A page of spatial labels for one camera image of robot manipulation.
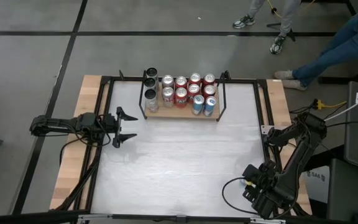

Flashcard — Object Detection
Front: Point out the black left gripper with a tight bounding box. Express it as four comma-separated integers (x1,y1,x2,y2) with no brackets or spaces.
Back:
103,106,139,149

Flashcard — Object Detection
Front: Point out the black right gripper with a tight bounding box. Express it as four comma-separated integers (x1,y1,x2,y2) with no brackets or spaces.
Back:
242,161,291,219

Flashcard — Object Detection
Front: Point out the black can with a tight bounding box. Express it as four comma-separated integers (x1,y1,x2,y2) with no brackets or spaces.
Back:
144,88,160,113
144,77,160,91

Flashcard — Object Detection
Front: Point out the silver Diet Coke can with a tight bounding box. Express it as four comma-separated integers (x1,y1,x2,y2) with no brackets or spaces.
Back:
161,86,175,109
161,74,175,89

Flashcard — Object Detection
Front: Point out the white Celsius Peach Vibe can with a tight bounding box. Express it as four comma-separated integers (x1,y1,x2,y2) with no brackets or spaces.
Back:
145,67,160,80

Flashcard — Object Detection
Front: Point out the red Fanta strawberry can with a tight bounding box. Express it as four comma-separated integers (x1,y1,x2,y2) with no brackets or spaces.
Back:
186,83,201,105
174,87,188,109
175,76,188,90
188,72,202,86

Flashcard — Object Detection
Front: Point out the wooden table side board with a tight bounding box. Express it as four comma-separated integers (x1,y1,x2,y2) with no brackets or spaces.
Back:
261,79,313,216
48,74,106,211

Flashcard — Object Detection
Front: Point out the dark red soda can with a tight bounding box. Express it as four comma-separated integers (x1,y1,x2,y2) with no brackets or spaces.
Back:
202,73,216,87
202,85,217,99

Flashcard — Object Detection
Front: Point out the grey equipment box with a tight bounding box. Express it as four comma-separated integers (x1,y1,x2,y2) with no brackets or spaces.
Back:
326,157,358,224

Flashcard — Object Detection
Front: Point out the black tripod stand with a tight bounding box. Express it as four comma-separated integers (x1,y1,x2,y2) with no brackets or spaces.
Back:
265,21,297,43

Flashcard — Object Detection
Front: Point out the seated person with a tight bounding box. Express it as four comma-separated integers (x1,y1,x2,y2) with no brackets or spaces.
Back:
273,0,358,91

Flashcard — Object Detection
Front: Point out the standing person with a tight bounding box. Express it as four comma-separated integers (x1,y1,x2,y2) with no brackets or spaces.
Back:
232,0,303,55

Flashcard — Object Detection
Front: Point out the black looped gripper cable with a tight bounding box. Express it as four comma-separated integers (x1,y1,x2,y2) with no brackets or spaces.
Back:
221,176,259,215

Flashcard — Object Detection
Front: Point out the wooden shelf with black frame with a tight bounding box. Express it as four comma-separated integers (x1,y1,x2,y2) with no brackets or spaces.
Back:
137,70,231,122

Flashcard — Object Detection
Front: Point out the black aluminium table frame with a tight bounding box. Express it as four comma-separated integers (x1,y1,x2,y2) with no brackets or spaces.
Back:
50,70,313,224

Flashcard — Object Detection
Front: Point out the white cable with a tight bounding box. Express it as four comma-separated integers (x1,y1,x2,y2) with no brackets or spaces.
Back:
323,89,358,122

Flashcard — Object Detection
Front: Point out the yellow cable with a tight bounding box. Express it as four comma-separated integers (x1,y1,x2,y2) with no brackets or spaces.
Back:
265,0,318,19

